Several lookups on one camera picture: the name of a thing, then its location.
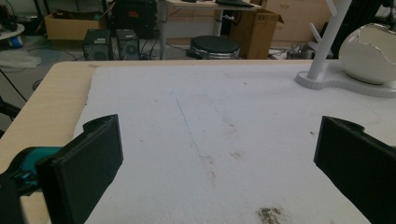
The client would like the tall brown cardboard box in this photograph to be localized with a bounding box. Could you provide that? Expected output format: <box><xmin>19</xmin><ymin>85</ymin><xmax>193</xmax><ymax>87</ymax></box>
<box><xmin>229</xmin><ymin>8</ymin><xmax>285</xmax><ymax>60</ymax></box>

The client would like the open low cardboard box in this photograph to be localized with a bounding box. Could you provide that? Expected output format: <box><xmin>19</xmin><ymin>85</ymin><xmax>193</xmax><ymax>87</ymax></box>
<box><xmin>44</xmin><ymin>12</ymin><xmax>106</xmax><ymax>41</ymax></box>

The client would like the black metal frame stand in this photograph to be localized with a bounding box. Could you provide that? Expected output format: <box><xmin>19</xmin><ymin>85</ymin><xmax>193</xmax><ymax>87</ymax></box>
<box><xmin>0</xmin><ymin>96</ymin><xmax>22</xmax><ymax>138</ymax></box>

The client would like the black keyboard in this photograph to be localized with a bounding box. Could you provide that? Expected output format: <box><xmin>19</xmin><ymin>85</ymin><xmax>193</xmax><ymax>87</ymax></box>
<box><xmin>215</xmin><ymin>0</ymin><xmax>255</xmax><ymax>8</ymax></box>

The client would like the white plastic bag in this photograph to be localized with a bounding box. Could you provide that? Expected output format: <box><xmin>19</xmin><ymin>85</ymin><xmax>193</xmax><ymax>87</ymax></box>
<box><xmin>0</xmin><ymin>49</ymin><xmax>42</xmax><ymax>69</ymax></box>

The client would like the white desk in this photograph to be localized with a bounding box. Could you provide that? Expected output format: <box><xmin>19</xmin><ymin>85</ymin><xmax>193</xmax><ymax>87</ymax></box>
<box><xmin>157</xmin><ymin>0</ymin><xmax>262</xmax><ymax>60</ymax></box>

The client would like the black equipment rack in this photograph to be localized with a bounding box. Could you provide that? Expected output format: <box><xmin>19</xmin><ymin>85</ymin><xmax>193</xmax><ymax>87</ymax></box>
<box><xmin>111</xmin><ymin>0</ymin><xmax>158</xmax><ymax>40</ymax></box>

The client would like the white eggshell-shaped bowl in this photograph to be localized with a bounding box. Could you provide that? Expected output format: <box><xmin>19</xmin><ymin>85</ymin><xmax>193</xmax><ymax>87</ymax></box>
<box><xmin>338</xmin><ymin>22</ymin><xmax>396</xmax><ymax>86</ymax></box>

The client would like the white foam mat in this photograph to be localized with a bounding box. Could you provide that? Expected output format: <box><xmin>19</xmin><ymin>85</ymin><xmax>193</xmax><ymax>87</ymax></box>
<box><xmin>73</xmin><ymin>63</ymin><xmax>396</xmax><ymax>224</ymax></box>

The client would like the black round stool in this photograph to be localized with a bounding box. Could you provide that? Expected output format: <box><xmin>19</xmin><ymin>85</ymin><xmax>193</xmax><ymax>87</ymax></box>
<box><xmin>190</xmin><ymin>35</ymin><xmax>241</xmax><ymax>60</ymax></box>

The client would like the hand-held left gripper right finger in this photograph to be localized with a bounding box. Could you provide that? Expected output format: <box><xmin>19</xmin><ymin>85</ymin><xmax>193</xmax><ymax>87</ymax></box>
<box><xmin>313</xmin><ymin>116</ymin><xmax>396</xmax><ymax>224</ymax></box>

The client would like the white round table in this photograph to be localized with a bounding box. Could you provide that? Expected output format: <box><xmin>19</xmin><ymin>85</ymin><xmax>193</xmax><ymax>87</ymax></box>
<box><xmin>0</xmin><ymin>22</ymin><xmax>26</xmax><ymax>41</ymax></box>

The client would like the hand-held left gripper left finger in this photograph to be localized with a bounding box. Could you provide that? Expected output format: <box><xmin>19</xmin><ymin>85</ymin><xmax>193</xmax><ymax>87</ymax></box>
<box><xmin>35</xmin><ymin>114</ymin><xmax>124</xmax><ymax>224</ymax></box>

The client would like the black computer tower green label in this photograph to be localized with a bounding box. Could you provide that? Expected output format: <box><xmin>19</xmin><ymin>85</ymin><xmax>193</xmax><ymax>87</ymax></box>
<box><xmin>82</xmin><ymin>28</ymin><xmax>114</xmax><ymax>61</ymax></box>

